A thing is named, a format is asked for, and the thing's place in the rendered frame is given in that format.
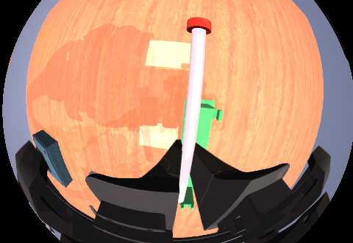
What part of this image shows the white tapered pin with red cap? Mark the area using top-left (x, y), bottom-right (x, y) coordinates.
top-left (179, 17), bottom-right (212, 203)

